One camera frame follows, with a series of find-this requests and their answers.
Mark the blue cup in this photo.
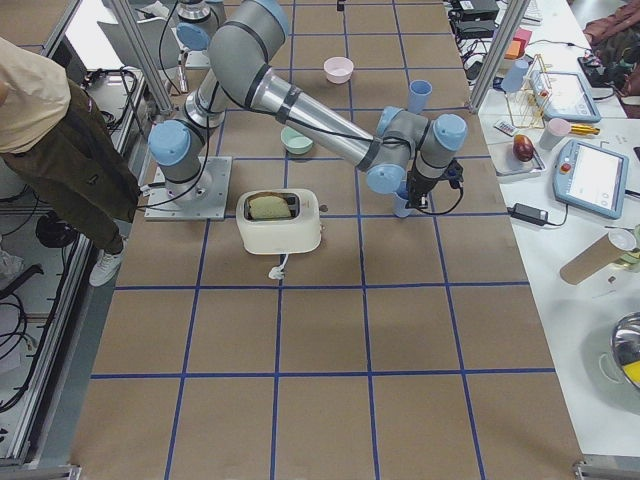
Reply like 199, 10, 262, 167
501, 59, 529, 93
393, 181, 412, 218
407, 79, 432, 114

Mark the pink bowl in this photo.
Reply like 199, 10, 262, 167
323, 56, 354, 84

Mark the bread slice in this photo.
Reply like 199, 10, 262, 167
248, 194, 291, 220

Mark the green bowl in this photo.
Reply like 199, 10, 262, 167
280, 126, 314, 155

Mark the small remote control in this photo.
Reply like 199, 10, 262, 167
493, 120, 518, 137

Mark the white toaster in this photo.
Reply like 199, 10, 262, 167
236, 188, 321, 255

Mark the aluminium frame post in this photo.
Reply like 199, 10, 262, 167
468, 0, 529, 114

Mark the black power adapter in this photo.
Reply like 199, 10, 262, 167
507, 203, 548, 226

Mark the teach pendant tablet far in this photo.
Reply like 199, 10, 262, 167
530, 71, 601, 124

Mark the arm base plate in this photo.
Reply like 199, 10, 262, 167
144, 156, 233, 221

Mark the pink cup on table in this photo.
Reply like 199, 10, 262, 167
538, 118, 571, 151

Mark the metal tray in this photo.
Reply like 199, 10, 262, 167
488, 142, 546, 178

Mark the cardboard tube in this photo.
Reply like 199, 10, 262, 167
559, 228, 637, 285

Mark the gold wire rack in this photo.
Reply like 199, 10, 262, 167
503, 54, 548, 129

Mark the teach pendant tablet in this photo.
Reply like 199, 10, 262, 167
552, 140, 629, 219
530, 71, 601, 124

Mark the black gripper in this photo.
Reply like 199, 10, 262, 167
406, 170, 439, 208

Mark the teach pendant tablet near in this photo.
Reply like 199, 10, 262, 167
552, 140, 629, 219

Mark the blue cup on rack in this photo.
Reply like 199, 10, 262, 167
501, 59, 529, 93

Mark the person in beige shirt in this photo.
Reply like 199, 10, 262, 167
1, 40, 140, 287

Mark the steel bowl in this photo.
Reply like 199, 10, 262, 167
598, 312, 639, 391

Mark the red mango fruit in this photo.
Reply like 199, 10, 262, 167
512, 134, 535, 163

